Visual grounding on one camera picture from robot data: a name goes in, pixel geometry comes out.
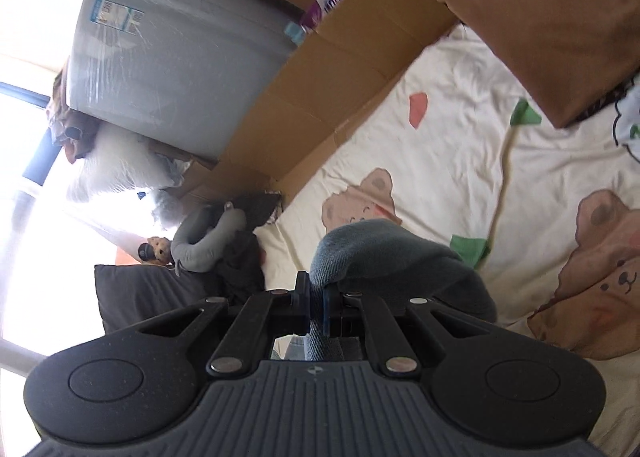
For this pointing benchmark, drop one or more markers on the brown folded garment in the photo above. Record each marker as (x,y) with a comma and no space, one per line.
(525,12)

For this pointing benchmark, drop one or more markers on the white plastic bag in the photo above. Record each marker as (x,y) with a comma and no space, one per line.
(120,157)

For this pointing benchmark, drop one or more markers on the grey neck pillow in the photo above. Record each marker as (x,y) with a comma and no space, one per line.
(200,237)

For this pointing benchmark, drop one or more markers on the small teddy bear toy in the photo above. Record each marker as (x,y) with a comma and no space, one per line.
(160,248)

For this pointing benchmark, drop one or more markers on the dark grey duvet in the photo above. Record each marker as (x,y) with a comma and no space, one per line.
(140,292)

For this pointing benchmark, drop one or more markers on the brown cloth pile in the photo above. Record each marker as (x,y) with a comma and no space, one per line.
(72,127)

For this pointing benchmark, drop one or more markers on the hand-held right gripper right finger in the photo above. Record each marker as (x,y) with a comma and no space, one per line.
(328,312)

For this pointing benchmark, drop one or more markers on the grey fluffy plush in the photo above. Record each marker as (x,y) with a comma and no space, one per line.
(167,209)

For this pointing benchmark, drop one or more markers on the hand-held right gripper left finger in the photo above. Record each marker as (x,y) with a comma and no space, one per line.
(304,307)

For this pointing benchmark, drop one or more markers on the cream bear print bed sheet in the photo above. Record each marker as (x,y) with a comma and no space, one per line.
(450,137)

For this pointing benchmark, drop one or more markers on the brown cardboard sheet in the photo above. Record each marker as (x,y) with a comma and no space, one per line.
(325,67)

